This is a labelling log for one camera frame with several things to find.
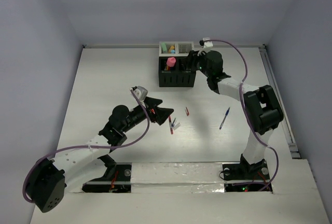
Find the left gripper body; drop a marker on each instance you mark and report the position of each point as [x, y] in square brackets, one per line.
[139, 114]

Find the orange highlighter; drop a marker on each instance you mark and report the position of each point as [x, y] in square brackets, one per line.
[171, 48]

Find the black slotted organizer box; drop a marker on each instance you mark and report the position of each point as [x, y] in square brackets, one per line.
[176, 76]

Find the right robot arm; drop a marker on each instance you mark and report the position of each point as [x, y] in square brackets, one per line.
[260, 104]

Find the dark red gel pen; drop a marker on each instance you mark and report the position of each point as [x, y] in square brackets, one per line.
[170, 125]

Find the pink capped marker bundle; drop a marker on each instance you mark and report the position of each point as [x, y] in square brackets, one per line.
[170, 63]

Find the blue ballpoint pen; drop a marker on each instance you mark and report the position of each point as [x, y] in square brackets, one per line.
[224, 118]

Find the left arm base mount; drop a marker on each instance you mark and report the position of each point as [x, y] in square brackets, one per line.
[116, 178]

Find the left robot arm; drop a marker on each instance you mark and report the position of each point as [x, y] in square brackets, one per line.
[69, 168]

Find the green highlighter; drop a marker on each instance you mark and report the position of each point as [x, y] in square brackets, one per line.
[163, 48]

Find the white slotted organizer box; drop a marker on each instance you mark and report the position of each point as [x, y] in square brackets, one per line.
[182, 48]

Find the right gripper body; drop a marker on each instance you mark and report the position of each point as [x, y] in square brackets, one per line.
[199, 61]

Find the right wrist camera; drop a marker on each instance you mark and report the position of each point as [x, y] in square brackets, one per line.
[206, 45]

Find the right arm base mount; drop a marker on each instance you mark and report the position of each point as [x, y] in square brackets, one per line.
[245, 177]

